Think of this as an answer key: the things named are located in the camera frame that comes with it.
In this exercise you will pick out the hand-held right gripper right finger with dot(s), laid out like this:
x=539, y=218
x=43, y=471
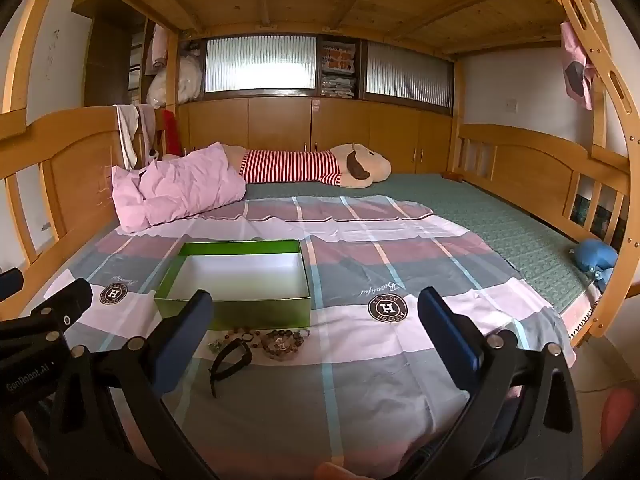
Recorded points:
x=447, y=340

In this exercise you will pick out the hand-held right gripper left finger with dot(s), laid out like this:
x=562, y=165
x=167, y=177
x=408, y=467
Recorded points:
x=187, y=340

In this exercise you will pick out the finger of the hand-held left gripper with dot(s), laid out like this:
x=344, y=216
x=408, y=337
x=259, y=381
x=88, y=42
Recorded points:
x=72, y=297
x=10, y=284

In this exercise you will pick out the black hair band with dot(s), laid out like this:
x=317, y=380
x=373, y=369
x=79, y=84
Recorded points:
x=246, y=357

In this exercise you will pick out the green cardboard box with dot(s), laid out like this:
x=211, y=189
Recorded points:
x=260, y=310

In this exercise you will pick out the small green bead jewelry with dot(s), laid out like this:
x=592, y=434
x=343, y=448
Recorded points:
x=216, y=345

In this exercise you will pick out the plaid bedsheet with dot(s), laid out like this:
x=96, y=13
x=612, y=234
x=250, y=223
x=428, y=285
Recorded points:
x=350, y=385

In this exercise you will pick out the pink duvet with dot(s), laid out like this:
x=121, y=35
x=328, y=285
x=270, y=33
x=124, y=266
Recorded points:
x=190, y=185

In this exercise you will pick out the blue plush toy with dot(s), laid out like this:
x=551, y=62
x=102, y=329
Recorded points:
x=592, y=255

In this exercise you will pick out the white grey garment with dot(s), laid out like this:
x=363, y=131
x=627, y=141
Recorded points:
x=127, y=130

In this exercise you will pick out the red round object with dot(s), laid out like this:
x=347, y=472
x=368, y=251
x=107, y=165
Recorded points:
x=617, y=415

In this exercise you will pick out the red cloth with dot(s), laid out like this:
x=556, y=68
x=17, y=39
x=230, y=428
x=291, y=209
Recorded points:
x=171, y=132

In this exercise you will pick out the striped plush toy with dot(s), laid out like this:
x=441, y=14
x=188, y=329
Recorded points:
x=290, y=165

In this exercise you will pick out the white plastic bag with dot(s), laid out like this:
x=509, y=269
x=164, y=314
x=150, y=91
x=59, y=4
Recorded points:
x=157, y=90
x=190, y=77

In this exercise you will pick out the wooden cabinet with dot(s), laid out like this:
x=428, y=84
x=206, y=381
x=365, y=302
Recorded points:
x=280, y=125

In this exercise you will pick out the dark wooden wardrobe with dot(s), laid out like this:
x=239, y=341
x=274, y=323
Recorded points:
x=105, y=60

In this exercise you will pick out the pink hanging garment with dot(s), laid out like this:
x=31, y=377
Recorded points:
x=160, y=45

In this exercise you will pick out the ribbed glass window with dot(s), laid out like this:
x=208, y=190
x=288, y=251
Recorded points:
x=407, y=72
x=260, y=65

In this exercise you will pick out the stack of folded clothes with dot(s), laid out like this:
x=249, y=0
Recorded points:
x=337, y=70

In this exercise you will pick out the pink hanging cloth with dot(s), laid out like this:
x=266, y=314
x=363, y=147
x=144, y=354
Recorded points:
x=572, y=55

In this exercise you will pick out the wooden bunk bed frame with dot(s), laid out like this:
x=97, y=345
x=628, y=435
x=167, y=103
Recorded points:
x=75, y=160

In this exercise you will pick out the wall switch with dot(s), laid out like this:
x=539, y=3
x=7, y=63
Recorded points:
x=510, y=105

